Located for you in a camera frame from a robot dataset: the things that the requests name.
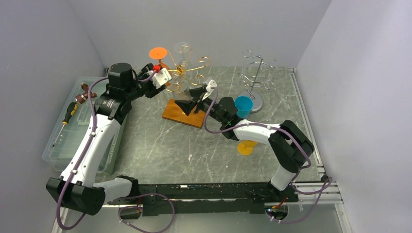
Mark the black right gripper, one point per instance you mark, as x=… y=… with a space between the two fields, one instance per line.
x=186 y=106

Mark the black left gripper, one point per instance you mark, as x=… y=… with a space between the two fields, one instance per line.
x=153 y=91

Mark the clear small glass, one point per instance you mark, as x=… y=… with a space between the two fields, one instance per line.
x=180 y=91

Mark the gold wire glass rack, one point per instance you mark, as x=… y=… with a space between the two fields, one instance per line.
x=172 y=112

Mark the clear wine glass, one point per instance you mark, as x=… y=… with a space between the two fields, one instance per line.
x=183 y=51

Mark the orange plastic goblet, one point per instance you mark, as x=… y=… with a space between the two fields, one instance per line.
x=158 y=54

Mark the yellow plastic goblet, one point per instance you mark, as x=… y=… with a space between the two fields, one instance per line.
x=245 y=147

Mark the clear plastic storage box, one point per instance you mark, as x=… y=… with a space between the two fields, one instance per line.
x=63 y=143

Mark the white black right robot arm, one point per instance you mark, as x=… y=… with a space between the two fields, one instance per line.
x=289 y=144

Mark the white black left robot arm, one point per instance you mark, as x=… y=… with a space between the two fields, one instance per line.
x=76 y=188

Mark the blue plastic goblet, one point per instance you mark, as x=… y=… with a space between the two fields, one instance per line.
x=244 y=106

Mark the brown bronze faucet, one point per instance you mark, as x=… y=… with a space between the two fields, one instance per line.
x=81 y=98

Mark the black yellow screwdriver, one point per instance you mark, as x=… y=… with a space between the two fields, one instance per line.
x=71 y=109

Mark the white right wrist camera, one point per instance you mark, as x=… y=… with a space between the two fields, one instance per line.
x=210 y=86

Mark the chrome wire glass rack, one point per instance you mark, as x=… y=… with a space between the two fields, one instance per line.
x=255 y=74

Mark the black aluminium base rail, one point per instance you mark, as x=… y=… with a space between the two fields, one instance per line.
x=159 y=199

